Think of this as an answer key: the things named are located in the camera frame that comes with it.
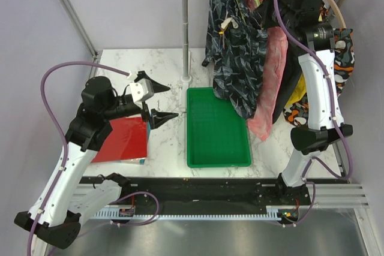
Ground dark patterned shorts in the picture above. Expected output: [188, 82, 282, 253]
[202, 0, 268, 119]

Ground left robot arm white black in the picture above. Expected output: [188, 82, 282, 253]
[14, 71, 177, 249]

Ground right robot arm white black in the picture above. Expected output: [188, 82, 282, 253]
[262, 0, 353, 196]

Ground yellow shorts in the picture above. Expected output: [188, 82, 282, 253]
[283, 0, 307, 107]

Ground camouflage patterned shorts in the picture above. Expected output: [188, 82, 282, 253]
[283, 0, 355, 127]

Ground dark navy garment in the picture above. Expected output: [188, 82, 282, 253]
[263, 0, 302, 125]

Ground pink dress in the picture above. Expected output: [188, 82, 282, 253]
[241, 0, 290, 143]

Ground red folder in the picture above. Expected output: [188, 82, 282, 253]
[91, 117, 150, 165]

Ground green plastic tray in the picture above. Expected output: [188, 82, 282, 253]
[187, 87, 252, 168]

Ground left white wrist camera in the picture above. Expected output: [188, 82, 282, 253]
[129, 71, 155, 106]

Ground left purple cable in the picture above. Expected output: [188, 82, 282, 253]
[26, 61, 133, 256]

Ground purple cable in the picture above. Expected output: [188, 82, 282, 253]
[272, 0, 354, 180]
[26, 61, 133, 256]

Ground aluminium frame post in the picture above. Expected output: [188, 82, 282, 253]
[59, 0, 98, 59]

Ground white cable duct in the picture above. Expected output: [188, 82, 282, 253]
[91, 206, 298, 221]

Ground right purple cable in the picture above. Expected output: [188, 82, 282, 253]
[272, 0, 354, 180]

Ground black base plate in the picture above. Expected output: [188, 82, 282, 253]
[80, 177, 313, 216]

